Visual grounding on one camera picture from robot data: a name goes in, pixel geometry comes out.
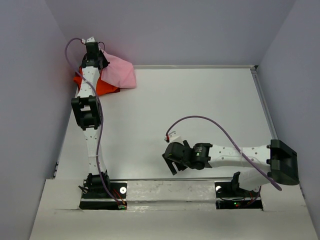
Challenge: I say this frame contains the pink t shirt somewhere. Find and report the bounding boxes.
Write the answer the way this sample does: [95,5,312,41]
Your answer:
[100,52,137,89]

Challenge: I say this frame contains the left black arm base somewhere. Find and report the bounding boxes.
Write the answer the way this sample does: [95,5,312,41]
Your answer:
[79,181,128,211]

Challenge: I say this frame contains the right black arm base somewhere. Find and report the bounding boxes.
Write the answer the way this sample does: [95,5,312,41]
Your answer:
[214,181,263,210]

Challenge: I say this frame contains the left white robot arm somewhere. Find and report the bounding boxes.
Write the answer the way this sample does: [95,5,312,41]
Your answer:
[71,37,111,198]

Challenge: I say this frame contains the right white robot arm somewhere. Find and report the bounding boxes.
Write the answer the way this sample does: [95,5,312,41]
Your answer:
[162,139,300,196]

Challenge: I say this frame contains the orange folded t shirt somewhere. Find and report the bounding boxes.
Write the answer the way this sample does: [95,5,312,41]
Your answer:
[73,75,121,96]

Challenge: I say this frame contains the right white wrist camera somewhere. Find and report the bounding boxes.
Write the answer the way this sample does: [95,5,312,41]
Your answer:
[164,131,183,144]

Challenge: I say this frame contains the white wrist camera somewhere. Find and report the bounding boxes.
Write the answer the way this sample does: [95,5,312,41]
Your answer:
[81,36,96,45]
[164,131,183,144]

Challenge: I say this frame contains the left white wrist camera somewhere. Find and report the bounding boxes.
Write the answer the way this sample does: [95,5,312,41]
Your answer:
[81,36,96,45]

